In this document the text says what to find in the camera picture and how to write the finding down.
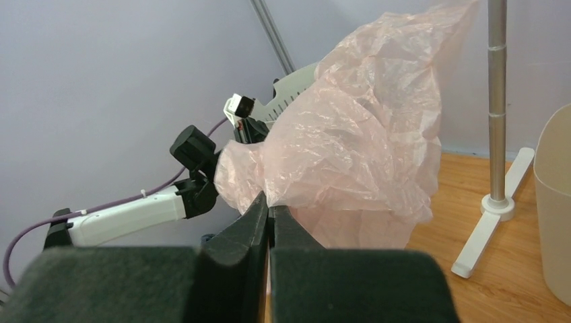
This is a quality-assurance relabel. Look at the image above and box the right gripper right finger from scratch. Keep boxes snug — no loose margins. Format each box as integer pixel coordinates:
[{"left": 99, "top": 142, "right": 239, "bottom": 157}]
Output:
[{"left": 269, "top": 207, "right": 460, "bottom": 322}]

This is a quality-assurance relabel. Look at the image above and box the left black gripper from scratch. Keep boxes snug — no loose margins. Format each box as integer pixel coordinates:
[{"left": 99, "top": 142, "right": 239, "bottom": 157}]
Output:
[{"left": 234, "top": 117, "right": 269, "bottom": 144}]

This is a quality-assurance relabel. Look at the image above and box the clothes rack pole with foot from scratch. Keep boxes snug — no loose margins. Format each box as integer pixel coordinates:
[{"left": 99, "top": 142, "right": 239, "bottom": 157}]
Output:
[{"left": 451, "top": 1, "right": 535, "bottom": 279}]

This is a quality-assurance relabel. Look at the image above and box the white slotted laundry basket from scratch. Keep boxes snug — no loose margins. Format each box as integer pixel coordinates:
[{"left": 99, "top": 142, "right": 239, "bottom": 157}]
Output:
[{"left": 250, "top": 63, "right": 318, "bottom": 128}]

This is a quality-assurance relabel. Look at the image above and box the pink plastic trash bag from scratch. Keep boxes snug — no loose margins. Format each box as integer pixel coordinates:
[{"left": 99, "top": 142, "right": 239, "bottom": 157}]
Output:
[{"left": 214, "top": 1, "right": 479, "bottom": 249}]

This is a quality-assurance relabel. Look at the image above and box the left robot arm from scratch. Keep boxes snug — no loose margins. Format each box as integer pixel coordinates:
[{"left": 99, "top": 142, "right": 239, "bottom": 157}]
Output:
[{"left": 43, "top": 125, "right": 220, "bottom": 249}]

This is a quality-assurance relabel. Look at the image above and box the corner aluminium profile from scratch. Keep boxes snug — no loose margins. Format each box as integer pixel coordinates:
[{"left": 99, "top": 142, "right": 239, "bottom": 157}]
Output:
[{"left": 250, "top": 0, "right": 296, "bottom": 75}]

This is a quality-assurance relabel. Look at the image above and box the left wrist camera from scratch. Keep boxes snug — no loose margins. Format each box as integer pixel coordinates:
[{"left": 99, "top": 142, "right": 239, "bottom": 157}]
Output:
[{"left": 223, "top": 94, "right": 255, "bottom": 124}]

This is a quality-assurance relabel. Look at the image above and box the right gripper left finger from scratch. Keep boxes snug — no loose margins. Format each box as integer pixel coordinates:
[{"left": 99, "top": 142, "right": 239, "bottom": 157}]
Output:
[{"left": 1, "top": 193, "right": 268, "bottom": 322}]

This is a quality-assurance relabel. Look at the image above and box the beige plastic trash bin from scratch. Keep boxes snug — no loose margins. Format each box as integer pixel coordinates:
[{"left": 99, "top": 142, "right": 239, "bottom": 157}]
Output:
[{"left": 533, "top": 104, "right": 570, "bottom": 306}]

